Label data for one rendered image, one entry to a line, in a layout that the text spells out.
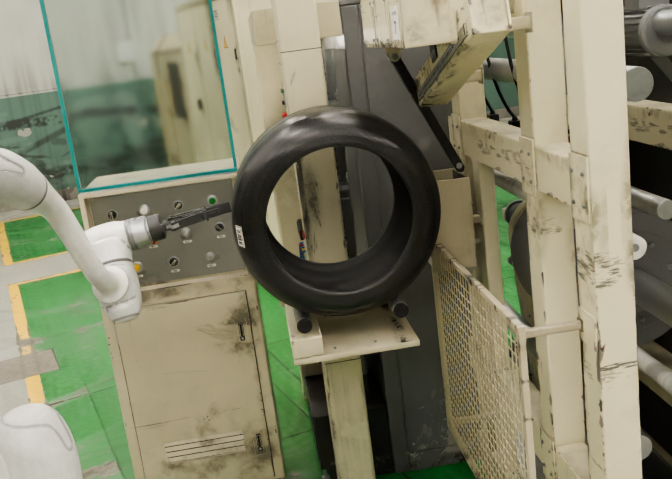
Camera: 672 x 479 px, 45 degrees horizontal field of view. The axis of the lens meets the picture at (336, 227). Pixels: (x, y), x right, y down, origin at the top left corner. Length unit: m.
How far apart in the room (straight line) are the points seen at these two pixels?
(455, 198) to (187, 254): 0.98
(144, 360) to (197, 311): 0.26
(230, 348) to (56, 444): 1.29
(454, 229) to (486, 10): 0.93
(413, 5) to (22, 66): 9.38
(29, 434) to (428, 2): 1.29
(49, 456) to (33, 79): 9.49
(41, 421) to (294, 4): 1.42
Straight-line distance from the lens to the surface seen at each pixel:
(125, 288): 2.27
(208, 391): 3.08
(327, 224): 2.64
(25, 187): 1.90
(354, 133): 2.22
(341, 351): 2.38
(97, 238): 2.36
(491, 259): 2.72
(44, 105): 11.06
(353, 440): 2.91
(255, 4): 5.63
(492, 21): 1.93
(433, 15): 2.00
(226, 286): 2.94
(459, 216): 2.64
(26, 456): 1.82
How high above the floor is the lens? 1.70
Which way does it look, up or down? 13 degrees down
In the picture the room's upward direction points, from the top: 7 degrees counter-clockwise
